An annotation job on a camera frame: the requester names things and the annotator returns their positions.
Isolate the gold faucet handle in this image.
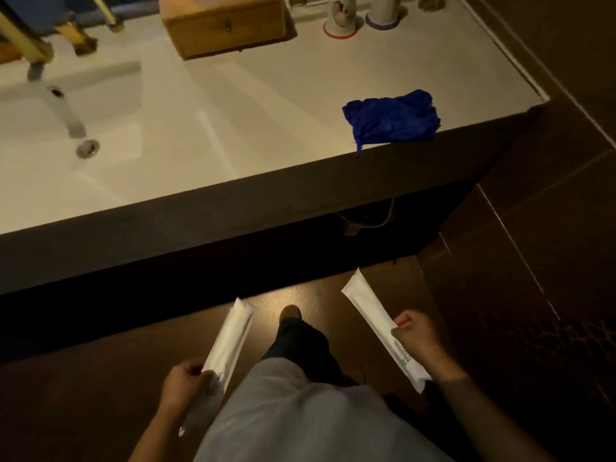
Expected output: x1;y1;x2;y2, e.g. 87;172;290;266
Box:
89;0;126;33
54;20;98;56

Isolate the person's left hand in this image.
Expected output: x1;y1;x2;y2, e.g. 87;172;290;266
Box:
158;360;217;420

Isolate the person's right forearm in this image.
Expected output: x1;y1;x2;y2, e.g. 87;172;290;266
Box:
430;364;560;462

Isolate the person's left forearm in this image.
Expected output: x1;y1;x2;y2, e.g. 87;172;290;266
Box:
127;408;183;462

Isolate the white cup with red base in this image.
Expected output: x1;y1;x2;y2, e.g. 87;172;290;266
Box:
323;0;360;40

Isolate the pale cable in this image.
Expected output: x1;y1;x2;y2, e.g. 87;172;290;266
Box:
336;197;398;236

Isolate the blue cloth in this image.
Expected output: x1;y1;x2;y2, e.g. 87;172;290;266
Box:
342;89;441;157

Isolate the dark vanity cabinet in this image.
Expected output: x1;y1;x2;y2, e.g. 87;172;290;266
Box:
0;103;550;297

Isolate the white sink basin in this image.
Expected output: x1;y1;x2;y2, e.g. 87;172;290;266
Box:
0;60;145;188

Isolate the person's right hand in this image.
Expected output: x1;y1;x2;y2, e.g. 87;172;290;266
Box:
391;310;451;377

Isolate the grey shirt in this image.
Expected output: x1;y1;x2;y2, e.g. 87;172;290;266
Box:
192;357;454;462

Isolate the wooden drawer box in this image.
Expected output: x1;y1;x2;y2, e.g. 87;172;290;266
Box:
158;0;290;61

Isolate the white cup with purple base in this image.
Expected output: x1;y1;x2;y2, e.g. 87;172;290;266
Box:
364;0;403;31

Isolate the dark trouser leg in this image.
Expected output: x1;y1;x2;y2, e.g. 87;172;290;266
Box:
261;316;360;388

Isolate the white toothbrush packet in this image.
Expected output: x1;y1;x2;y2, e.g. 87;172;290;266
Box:
341;267;433;394
178;297;257;438

